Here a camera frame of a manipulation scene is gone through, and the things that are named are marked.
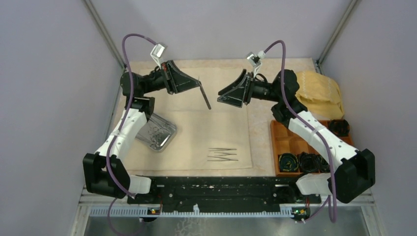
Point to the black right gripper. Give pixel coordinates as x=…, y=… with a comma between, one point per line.
x=235, y=97

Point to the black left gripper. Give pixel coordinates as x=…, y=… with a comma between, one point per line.
x=176, y=80

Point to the steel tweezers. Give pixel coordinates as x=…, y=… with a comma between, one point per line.
x=224, y=153
x=204, y=94
x=220, y=159
x=221, y=149

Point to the steel instrument tray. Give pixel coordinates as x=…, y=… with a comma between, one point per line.
x=158, y=121

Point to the cream cloth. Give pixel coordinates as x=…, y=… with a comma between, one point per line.
x=224, y=126

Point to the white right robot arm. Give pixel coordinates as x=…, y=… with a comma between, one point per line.
x=352, y=171

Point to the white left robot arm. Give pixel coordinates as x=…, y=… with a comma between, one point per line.
x=104, y=171

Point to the steel surgical scissors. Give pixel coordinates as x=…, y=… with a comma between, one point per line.
x=157, y=137

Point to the yellow crumpled cloth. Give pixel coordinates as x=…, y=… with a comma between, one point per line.
x=320, y=94

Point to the dark patterned fabric roll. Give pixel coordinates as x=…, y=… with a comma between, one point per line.
x=288, y=162

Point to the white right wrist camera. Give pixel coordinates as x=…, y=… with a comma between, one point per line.
x=256, y=61

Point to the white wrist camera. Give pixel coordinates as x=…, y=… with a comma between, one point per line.
x=256, y=61
x=157, y=53

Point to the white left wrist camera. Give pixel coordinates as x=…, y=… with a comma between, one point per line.
x=157, y=53

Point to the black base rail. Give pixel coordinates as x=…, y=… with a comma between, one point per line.
x=275, y=190

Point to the aluminium frame rail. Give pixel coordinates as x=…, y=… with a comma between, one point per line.
x=100, y=216

